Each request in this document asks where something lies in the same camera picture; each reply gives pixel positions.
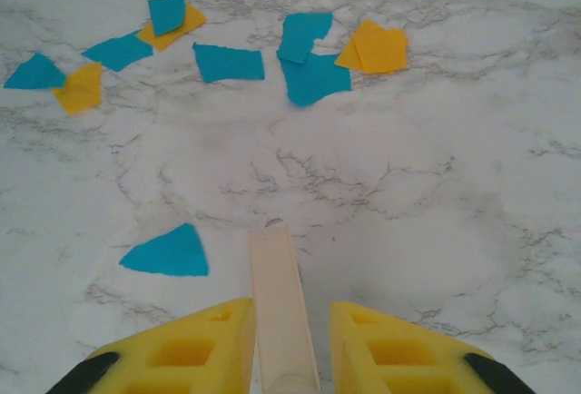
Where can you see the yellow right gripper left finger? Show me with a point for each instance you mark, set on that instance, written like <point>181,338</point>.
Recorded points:
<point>190,321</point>

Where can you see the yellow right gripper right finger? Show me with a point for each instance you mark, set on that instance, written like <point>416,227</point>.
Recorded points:
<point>408,335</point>

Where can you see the cream hand brush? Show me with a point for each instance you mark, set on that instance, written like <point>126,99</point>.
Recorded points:
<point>279,298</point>

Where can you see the triangular blue paper scrap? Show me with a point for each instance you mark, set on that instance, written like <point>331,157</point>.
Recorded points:
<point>34,74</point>
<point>172,253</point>

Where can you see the orange paper scrap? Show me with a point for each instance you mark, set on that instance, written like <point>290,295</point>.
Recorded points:
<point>79,90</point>
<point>377,49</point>
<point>193,19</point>

